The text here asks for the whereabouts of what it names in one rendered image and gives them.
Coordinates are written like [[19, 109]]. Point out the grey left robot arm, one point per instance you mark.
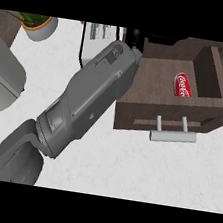
[[85, 96]]

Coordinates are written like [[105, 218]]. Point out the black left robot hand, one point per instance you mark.
[[134, 36]]

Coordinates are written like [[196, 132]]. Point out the pale grey rounded appliance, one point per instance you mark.
[[3, 73]]

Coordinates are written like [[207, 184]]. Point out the red soda can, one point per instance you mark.
[[182, 85]]

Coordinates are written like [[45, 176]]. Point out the brown wooden drawer front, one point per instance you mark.
[[140, 112]]

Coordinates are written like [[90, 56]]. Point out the white pot with green plant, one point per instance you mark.
[[40, 27]]

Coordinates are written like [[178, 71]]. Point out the brown wooden drawer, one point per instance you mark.
[[140, 112], [155, 79]]

